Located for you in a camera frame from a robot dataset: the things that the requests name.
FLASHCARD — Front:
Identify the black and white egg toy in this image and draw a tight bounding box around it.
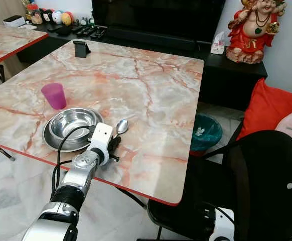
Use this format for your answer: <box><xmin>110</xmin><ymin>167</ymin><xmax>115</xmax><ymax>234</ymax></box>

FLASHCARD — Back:
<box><xmin>40</xmin><ymin>9</ymin><xmax>53</xmax><ymax>24</ymax></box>

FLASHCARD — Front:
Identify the red laughing Buddha statue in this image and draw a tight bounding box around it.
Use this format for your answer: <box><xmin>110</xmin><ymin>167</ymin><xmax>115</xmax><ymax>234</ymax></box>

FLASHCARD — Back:
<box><xmin>226</xmin><ymin>0</ymin><xmax>287</xmax><ymax>65</ymax></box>

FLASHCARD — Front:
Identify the red pillow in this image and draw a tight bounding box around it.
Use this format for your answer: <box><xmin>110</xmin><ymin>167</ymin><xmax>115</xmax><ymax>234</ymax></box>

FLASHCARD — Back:
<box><xmin>236</xmin><ymin>77</ymin><xmax>292</xmax><ymax>142</ymax></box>

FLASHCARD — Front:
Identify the glass jar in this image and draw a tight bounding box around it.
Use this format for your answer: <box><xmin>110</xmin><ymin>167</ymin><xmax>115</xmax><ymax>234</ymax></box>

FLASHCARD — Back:
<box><xmin>24</xmin><ymin>2</ymin><xmax>44</xmax><ymax>25</ymax></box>

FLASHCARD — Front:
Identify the white tissue pack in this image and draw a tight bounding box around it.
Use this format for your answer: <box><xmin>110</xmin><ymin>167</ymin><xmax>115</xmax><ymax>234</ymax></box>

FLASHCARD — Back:
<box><xmin>210</xmin><ymin>31</ymin><xmax>227</xmax><ymax>55</ymax></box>

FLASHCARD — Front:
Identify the pink plastic cup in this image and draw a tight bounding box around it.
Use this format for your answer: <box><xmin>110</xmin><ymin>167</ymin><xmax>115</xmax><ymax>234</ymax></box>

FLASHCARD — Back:
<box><xmin>40</xmin><ymin>82</ymin><xmax>68</xmax><ymax>110</ymax></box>

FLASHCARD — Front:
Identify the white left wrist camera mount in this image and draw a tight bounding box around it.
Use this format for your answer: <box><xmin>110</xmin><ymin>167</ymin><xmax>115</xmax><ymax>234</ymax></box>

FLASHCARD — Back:
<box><xmin>88</xmin><ymin>122</ymin><xmax>114</xmax><ymax>154</ymax></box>

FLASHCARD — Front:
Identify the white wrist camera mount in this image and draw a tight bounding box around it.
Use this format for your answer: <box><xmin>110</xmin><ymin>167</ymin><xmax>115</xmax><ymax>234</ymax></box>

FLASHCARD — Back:
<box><xmin>88</xmin><ymin>122</ymin><xmax>114</xmax><ymax>154</ymax></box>
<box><xmin>208</xmin><ymin>208</ymin><xmax>236</xmax><ymax>241</ymax></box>

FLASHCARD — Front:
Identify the black television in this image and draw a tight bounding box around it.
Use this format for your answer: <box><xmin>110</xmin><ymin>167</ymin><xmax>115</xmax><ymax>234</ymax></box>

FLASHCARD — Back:
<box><xmin>91</xmin><ymin>0</ymin><xmax>227</xmax><ymax>44</ymax></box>

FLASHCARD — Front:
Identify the white box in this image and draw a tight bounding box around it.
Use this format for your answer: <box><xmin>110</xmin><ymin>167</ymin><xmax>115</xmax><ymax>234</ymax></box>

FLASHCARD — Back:
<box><xmin>3</xmin><ymin>15</ymin><xmax>27</xmax><ymax>29</ymax></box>

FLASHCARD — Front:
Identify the steel spoon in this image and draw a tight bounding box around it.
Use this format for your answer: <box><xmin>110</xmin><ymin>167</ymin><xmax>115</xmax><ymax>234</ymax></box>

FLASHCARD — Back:
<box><xmin>114</xmin><ymin>119</ymin><xmax>130</xmax><ymax>141</ymax></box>

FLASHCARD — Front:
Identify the steel plate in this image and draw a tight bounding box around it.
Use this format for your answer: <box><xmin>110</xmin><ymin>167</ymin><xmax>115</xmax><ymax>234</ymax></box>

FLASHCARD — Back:
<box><xmin>42</xmin><ymin>112</ymin><xmax>104</xmax><ymax>153</ymax></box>

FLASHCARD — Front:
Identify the dark phone stand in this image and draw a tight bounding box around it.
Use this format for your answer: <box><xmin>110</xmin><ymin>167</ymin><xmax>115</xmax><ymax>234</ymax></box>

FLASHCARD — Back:
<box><xmin>73</xmin><ymin>40</ymin><xmax>92</xmax><ymax>59</ymax></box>

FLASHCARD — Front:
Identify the teal lined trash bin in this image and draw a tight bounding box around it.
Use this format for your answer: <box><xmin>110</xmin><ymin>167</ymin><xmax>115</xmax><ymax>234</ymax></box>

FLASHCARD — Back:
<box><xmin>190</xmin><ymin>113</ymin><xmax>224</xmax><ymax>157</ymax></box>

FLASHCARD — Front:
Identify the steel bowl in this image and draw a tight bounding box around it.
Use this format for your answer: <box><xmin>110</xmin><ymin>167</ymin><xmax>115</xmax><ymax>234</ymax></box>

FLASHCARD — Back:
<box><xmin>48</xmin><ymin>107</ymin><xmax>104</xmax><ymax>143</ymax></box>

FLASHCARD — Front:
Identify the orange egg toy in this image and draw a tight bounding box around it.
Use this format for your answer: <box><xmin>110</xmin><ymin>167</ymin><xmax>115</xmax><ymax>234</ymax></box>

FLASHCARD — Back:
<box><xmin>61</xmin><ymin>11</ymin><xmax>74</xmax><ymax>26</ymax></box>

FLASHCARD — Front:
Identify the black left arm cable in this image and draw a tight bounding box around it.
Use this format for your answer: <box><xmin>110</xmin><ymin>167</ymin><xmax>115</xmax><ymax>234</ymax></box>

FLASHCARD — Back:
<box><xmin>50</xmin><ymin>125</ymin><xmax>94</xmax><ymax>197</ymax></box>

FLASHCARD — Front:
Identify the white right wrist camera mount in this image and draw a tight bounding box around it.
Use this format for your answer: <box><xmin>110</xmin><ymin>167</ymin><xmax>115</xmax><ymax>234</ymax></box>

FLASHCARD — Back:
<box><xmin>208</xmin><ymin>208</ymin><xmax>236</xmax><ymax>241</ymax></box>

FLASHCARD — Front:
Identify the black plastic chair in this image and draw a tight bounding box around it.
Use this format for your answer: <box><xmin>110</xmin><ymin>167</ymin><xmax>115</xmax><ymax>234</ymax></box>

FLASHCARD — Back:
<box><xmin>136</xmin><ymin>129</ymin><xmax>292</xmax><ymax>241</ymax></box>

